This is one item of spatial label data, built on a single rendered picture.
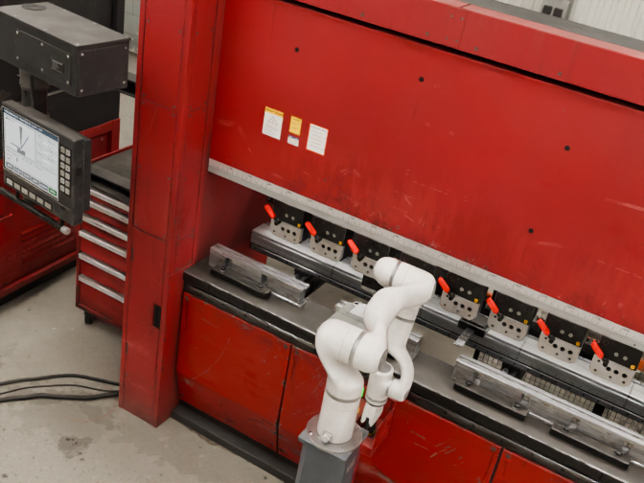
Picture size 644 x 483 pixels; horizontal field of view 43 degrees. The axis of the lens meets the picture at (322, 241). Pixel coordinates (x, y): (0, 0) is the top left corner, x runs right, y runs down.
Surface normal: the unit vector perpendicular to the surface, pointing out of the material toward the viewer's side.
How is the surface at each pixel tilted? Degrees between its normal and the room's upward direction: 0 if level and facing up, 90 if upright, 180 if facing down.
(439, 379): 0
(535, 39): 90
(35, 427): 0
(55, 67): 90
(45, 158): 90
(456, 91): 90
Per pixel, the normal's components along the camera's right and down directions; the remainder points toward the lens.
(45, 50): -0.60, 0.30
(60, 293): 0.16, -0.87
